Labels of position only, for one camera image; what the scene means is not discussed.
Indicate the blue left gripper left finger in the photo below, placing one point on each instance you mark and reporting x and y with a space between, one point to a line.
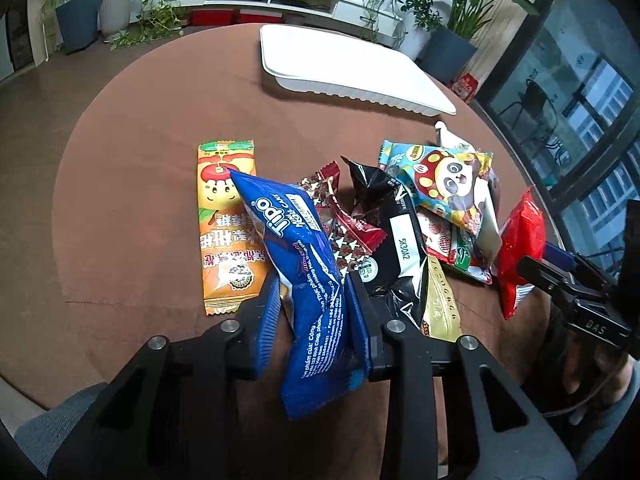
267 312

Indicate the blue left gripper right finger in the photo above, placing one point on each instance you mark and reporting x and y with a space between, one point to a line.
364 325

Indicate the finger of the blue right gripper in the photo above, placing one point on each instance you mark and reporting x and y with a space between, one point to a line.
559 257

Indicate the red snack bag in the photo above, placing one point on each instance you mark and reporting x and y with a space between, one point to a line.
523 235

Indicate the orange snack bar packet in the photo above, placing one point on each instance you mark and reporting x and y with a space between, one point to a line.
234 262

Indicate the black snack bag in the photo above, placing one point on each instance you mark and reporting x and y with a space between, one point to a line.
395 273

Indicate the blue Tipo snack bag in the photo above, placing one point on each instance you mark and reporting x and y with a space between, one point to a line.
323 363

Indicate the gold snack packet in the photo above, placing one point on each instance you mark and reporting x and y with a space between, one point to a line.
441 317

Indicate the dark red patterned snack packet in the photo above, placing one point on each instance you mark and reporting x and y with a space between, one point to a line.
352 240

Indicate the strawberry print snack packet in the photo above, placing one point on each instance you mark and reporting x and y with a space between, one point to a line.
444 241

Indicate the panda cartoon snack bag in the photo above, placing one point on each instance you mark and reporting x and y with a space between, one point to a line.
416 166

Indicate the person right hand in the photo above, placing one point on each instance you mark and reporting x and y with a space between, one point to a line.
583 359

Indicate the red paper bag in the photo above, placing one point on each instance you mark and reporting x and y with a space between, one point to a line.
465 87

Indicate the dark blue plant pot right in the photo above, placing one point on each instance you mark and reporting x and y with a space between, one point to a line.
444 55

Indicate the dark blue plant pot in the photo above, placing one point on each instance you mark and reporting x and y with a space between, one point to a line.
78 24
444 55

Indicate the white plastic tray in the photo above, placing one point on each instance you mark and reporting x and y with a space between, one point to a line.
308 60

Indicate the red storage box right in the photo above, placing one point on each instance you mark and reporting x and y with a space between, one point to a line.
258 16

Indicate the red storage box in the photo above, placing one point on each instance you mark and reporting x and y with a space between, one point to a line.
211 17
258 16

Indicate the red storage box left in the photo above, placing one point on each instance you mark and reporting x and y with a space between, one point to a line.
211 17

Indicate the white tv cabinet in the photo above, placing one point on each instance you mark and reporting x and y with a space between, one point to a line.
380 23

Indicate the white plant pot left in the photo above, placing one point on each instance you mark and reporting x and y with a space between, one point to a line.
114 16

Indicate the dark blue plant pot left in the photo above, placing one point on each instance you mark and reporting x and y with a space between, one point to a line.
78 24

